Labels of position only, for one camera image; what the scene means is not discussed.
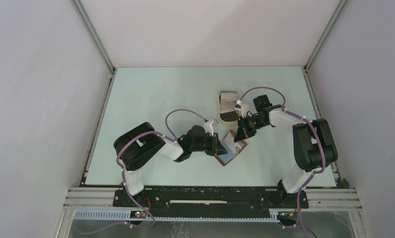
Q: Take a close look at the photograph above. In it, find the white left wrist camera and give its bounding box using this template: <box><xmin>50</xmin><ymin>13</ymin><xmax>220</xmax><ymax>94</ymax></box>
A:
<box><xmin>203</xmin><ymin>119</ymin><xmax>218</xmax><ymax>136</ymax></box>

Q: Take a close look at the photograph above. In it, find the white credit card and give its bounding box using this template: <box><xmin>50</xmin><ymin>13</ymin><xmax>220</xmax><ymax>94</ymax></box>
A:
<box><xmin>221</xmin><ymin>131</ymin><xmax>247</xmax><ymax>155</ymax></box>

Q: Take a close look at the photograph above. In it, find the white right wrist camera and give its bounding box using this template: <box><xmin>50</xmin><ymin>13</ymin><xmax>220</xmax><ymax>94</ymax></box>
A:
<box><xmin>234</xmin><ymin>100</ymin><xmax>250</xmax><ymax>118</ymax></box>

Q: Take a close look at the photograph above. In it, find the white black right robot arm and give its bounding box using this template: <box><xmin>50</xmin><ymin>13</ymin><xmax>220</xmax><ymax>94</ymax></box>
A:
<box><xmin>234</xmin><ymin>95</ymin><xmax>338</xmax><ymax>207</ymax></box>

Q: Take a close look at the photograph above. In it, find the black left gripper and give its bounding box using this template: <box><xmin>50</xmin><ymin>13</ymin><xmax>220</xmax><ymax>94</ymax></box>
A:
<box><xmin>190</xmin><ymin>132</ymin><xmax>228</xmax><ymax>156</ymax></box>

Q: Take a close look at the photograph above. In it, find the aluminium frame rail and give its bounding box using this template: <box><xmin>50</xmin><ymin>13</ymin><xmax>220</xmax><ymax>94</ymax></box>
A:
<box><xmin>63</xmin><ymin>187</ymin><xmax>361</xmax><ymax>223</ymax></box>

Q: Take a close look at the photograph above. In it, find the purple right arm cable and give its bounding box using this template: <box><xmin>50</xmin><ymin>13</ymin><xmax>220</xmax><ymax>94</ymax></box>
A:
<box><xmin>237</xmin><ymin>86</ymin><xmax>327</xmax><ymax>175</ymax></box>

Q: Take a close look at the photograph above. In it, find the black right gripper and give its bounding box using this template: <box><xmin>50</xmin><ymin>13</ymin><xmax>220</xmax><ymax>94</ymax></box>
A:
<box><xmin>235</xmin><ymin>114</ymin><xmax>268</xmax><ymax>142</ymax></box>

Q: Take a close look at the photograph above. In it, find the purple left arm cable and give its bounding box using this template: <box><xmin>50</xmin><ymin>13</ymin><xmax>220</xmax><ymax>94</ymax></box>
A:
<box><xmin>116</xmin><ymin>109</ymin><xmax>208</xmax><ymax>194</ymax></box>

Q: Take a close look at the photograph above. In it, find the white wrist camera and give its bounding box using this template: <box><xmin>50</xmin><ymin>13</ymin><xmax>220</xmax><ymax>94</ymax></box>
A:
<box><xmin>234</xmin><ymin>100</ymin><xmax>250</xmax><ymax>118</ymax></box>
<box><xmin>203</xmin><ymin>119</ymin><xmax>218</xmax><ymax>136</ymax></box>

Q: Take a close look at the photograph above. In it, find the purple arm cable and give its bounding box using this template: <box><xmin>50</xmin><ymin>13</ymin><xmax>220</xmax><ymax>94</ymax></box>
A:
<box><xmin>116</xmin><ymin>109</ymin><xmax>208</xmax><ymax>194</ymax></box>
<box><xmin>237</xmin><ymin>86</ymin><xmax>327</xmax><ymax>175</ymax></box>

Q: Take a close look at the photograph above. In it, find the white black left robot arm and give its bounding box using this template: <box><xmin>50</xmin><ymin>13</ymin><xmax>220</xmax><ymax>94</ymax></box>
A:
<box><xmin>113</xmin><ymin>120</ymin><xmax>228</xmax><ymax>207</ymax></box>

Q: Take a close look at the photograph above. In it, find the black card in tray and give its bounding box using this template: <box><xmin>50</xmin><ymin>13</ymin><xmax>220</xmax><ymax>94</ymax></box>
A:
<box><xmin>220</xmin><ymin>111</ymin><xmax>238</xmax><ymax>123</ymax></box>

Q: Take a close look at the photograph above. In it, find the brown leather card holder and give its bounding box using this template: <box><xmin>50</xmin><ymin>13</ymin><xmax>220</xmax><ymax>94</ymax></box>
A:
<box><xmin>215</xmin><ymin>130</ymin><xmax>248</xmax><ymax>166</ymax></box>

